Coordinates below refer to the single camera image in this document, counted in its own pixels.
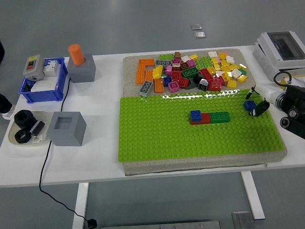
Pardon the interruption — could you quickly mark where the red large toy brick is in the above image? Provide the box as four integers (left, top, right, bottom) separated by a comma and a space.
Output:
206, 75, 226, 92

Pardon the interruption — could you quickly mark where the grey block with square hole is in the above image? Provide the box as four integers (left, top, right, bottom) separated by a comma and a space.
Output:
46, 111, 87, 146

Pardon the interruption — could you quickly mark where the lime green baseplate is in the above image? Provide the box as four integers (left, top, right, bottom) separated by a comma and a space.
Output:
117, 88, 286, 163

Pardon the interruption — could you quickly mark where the grey metal base panel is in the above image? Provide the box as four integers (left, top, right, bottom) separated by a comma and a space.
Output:
100, 220, 222, 229

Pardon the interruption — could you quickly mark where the yellow sloped toy brick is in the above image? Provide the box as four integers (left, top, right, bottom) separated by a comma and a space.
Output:
152, 65, 164, 80

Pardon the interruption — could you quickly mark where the white circuit breaker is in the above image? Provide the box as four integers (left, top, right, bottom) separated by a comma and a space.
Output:
43, 59, 59, 77

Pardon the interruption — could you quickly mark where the grey block with round hole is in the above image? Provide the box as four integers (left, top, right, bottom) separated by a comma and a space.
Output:
67, 53, 96, 83

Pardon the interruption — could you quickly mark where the grey metal floor plate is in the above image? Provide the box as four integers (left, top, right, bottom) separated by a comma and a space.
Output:
232, 211, 254, 229

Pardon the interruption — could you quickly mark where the beige tray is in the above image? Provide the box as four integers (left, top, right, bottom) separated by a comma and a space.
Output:
8, 111, 52, 146

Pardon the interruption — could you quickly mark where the white switch plate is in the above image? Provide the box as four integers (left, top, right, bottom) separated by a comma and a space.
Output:
30, 78, 58, 93

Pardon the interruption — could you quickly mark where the white table leg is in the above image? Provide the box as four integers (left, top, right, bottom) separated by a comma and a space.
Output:
240, 171, 266, 220
72, 182, 90, 229

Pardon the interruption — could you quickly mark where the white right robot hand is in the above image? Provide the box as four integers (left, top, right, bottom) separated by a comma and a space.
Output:
245, 84, 279, 117

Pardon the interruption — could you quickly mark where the grey long toy brick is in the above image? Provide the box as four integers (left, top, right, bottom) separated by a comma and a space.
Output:
139, 80, 154, 97
155, 59, 173, 67

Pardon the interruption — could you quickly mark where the grey foam mat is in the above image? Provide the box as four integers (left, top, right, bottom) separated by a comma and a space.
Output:
122, 48, 288, 177

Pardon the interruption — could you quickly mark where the white electrical enclosure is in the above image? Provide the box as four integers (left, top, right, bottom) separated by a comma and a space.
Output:
252, 31, 305, 83

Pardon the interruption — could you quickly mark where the red long toy brick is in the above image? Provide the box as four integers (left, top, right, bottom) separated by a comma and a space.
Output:
190, 113, 212, 125
199, 68, 214, 83

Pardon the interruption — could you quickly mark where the dark brown cylindrical part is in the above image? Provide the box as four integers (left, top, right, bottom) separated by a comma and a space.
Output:
30, 120, 46, 135

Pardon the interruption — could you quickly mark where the small black device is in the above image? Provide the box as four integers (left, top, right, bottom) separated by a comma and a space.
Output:
23, 80, 36, 93

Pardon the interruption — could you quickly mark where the blue plastic bin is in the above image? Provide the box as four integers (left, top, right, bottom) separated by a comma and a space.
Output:
19, 57, 65, 104

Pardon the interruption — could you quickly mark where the orange cylinder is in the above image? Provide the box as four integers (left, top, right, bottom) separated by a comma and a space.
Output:
68, 44, 86, 65

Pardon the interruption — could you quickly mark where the black power cable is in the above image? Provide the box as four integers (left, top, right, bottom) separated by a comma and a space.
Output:
39, 76, 89, 221

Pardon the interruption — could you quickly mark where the large black nut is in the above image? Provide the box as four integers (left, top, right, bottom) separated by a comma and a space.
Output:
14, 109, 36, 127

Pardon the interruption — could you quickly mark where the black shiny sloped toy brick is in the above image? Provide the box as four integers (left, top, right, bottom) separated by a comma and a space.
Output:
198, 78, 209, 91

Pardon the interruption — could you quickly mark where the grey push-button switch box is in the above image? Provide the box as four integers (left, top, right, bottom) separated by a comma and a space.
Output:
22, 54, 46, 81

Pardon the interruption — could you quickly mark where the small black nut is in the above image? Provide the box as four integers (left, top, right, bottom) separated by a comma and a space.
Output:
14, 129, 32, 144

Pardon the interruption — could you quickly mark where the dark green long toy brick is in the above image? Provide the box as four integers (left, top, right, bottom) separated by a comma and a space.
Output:
209, 111, 231, 124
181, 67, 200, 79

